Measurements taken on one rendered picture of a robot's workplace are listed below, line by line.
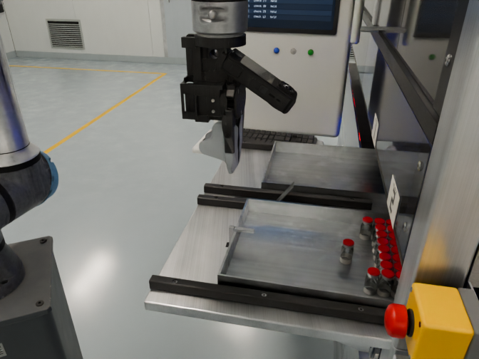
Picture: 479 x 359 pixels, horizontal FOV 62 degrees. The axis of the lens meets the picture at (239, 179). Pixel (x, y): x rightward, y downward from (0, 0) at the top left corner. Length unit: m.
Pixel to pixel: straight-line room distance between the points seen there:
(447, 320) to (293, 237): 0.40
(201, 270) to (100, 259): 1.55
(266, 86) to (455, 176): 0.26
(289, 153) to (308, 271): 0.52
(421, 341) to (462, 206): 0.16
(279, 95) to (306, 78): 0.93
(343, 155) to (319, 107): 0.35
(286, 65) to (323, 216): 0.73
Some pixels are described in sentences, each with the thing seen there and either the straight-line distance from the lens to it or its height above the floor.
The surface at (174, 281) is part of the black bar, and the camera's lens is 0.72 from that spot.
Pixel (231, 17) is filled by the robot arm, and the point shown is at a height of 1.32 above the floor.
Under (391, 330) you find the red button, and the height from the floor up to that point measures 1.00.
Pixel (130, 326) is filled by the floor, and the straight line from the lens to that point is 1.90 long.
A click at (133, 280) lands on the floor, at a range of 2.11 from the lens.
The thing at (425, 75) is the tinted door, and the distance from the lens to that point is 0.67.
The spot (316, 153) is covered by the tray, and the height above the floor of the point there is 0.89.
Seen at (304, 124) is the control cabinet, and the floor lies 0.85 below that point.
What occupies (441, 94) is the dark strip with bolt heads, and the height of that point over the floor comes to 1.24.
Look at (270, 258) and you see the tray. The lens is 0.78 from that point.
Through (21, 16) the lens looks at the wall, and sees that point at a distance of 7.71.
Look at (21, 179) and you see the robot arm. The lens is 0.93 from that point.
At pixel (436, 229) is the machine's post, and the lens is 0.54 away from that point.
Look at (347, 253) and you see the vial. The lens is 0.78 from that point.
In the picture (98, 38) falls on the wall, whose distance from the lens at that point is 7.02.
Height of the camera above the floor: 1.38
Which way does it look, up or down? 28 degrees down
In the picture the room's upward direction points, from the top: straight up
